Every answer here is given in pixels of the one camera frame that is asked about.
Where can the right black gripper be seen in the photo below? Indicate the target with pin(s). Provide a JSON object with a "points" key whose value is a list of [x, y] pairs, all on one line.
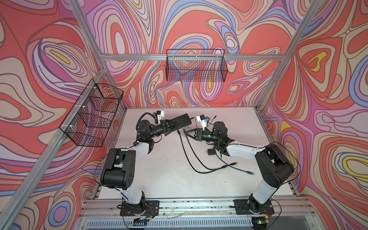
{"points": [[198, 134]]}

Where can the left black wire basket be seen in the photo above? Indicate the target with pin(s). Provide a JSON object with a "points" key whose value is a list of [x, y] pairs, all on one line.
{"points": [[92, 115]]}

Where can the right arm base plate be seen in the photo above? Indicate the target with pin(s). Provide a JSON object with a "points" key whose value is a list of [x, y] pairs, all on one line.
{"points": [[246, 207]]}

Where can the black wire basket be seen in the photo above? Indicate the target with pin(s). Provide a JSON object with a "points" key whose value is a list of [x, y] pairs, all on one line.
{"points": [[92, 115], [196, 65]]}

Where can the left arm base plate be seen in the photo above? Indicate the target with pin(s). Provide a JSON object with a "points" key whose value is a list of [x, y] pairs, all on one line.
{"points": [[148, 208]]}

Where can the aluminium front rail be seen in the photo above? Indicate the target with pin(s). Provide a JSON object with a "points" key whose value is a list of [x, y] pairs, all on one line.
{"points": [[220, 213]]}

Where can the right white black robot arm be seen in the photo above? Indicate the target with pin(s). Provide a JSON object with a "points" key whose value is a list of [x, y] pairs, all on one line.
{"points": [[274, 166]]}

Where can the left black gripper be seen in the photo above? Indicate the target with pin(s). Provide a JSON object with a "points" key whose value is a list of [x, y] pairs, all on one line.
{"points": [[166, 126]]}

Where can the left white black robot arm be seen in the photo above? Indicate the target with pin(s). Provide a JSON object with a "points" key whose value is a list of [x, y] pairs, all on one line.
{"points": [[119, 168]]}

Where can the black power adapter with cord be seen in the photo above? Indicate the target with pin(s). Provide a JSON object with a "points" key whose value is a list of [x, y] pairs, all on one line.
{"points": [[212, 151]]}

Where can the black network switch box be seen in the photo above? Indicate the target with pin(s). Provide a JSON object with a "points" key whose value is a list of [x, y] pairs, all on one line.
{"points": [[179, 122]]}

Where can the rear black wire basket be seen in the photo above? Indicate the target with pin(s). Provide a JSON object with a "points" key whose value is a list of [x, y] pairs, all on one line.
{"points": [[196, 65]]}

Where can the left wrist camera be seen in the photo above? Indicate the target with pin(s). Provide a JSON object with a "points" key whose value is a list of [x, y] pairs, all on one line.
{"points": [[159, 115]]}

